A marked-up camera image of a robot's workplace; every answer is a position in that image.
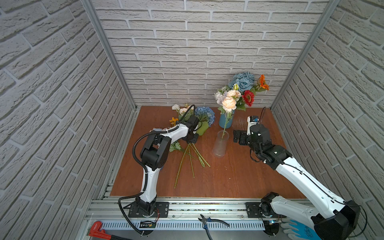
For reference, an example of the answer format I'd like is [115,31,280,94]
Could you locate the clear glass vase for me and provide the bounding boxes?
[212,130,229,158]

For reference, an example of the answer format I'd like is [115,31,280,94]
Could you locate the teal ceramic vase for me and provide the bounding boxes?
[219,110,236,129]

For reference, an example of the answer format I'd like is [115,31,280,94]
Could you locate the dark blue hydrangea flower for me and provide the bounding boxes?
[195,107,215,136]

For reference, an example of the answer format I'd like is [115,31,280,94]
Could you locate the peach rose stem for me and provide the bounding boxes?
[221,84,241,138]

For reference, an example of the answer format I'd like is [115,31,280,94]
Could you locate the red carnation flower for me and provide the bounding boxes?
[236,90,255,111]

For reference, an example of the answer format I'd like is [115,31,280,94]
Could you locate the light blue rose bouquet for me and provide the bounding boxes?
[228,72,255,93]

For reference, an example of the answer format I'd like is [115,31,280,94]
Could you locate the orange gerbera flower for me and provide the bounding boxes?
[251,75,270,94]

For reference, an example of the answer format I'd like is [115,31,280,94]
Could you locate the pink white mixed bouquet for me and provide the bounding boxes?
[214,86,232,114]

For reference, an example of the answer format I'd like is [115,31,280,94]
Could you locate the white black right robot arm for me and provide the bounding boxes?
[234,123,361,240]

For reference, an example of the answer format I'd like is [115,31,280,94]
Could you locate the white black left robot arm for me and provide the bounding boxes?
[133,116,199,216]

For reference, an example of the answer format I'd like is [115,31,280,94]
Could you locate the small pink white bouquet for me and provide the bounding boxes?
[152,128,185,153]

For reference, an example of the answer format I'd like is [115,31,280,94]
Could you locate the small yellow orange flower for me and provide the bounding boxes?
[170,117,179,127]

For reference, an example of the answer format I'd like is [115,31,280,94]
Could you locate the cream white flower stem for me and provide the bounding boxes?
[172,104,181,111]

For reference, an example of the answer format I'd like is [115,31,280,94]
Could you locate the white blue work glove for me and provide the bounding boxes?
[281,219,321,240]

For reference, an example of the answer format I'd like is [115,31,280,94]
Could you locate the red clamp tool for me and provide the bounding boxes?
[88,221,130,240]

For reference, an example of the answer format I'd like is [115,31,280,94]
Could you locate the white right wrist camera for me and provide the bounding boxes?
[247,116,259,136]

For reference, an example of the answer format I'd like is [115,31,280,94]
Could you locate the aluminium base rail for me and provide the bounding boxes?
[76,196,331,240]

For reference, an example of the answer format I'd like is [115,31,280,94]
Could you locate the blue handled pliers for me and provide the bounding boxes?
[197,213,230,240]

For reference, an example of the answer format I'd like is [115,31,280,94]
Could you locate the aluminium right corner post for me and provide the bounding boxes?
[270,0,340,111]

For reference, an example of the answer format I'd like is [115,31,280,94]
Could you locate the aluminium corner post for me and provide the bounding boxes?
[270,0,340,111]
[82,0,137,111]

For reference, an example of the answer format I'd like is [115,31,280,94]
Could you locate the aluminium left corner post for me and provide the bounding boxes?
[82,0,137,111]

